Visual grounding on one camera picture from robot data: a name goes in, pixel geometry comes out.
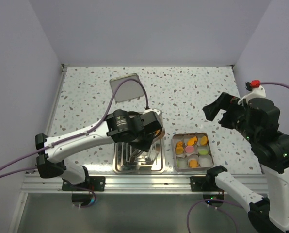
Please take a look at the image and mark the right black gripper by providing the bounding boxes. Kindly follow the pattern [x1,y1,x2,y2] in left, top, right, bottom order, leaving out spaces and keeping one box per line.
[203,91,259,142]

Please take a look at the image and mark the square tin lid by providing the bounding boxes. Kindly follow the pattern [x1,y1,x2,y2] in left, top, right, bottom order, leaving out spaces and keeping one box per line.
[110,73,144,103]

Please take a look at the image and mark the round dotted orange cookie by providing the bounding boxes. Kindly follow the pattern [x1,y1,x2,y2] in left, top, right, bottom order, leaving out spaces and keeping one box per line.
[175,146,185,155]

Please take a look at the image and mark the orange fish cookie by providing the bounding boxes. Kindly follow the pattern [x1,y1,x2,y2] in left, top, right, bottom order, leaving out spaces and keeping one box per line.
[187,136,198,146]

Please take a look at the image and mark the pink sandwich cookie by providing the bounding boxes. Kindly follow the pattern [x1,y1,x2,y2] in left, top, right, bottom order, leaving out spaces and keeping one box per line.
[185,145,194,154]

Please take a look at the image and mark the pink cookie tin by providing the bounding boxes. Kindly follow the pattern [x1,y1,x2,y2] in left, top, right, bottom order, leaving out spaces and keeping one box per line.
[171,133,214,173]

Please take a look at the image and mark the flower edged orange cookie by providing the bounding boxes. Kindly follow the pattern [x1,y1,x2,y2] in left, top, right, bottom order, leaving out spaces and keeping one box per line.
[188,160,199,168]

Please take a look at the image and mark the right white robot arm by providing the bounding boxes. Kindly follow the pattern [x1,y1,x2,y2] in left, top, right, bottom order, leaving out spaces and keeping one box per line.
[203,92,289,233]

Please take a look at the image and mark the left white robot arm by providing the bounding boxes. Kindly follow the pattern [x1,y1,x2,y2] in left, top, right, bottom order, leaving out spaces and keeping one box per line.
[35,108,163,191]

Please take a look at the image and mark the large steel tray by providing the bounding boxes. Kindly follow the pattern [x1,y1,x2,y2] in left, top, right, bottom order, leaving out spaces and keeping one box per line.
[112,112,165,175]

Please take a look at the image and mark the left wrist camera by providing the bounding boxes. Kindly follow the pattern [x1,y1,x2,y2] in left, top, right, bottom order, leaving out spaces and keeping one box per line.
[143,108,162,119]

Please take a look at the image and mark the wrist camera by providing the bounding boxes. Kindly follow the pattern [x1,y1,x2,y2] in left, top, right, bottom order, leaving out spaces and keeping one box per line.
[237,80,266,105]
[143,108,162,119]

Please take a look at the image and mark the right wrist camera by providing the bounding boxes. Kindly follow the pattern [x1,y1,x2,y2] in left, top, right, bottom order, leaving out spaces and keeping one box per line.
[237,80,266,105]

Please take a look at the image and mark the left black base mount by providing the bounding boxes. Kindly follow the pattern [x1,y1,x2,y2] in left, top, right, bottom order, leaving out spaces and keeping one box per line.
[62,166,106,192]

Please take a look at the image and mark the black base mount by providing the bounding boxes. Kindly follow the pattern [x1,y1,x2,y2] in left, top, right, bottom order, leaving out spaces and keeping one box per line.
[190,166,228,192]
[62,166,106,192]

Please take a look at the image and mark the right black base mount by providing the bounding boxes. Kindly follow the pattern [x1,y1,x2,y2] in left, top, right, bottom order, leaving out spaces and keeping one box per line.
[190,166,228,192]

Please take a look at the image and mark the aluminium rail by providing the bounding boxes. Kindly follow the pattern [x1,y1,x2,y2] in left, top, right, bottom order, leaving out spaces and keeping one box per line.
[20,174,268,194]

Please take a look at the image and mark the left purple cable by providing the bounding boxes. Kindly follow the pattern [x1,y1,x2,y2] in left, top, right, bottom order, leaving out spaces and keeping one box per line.
[0,79,150,182]

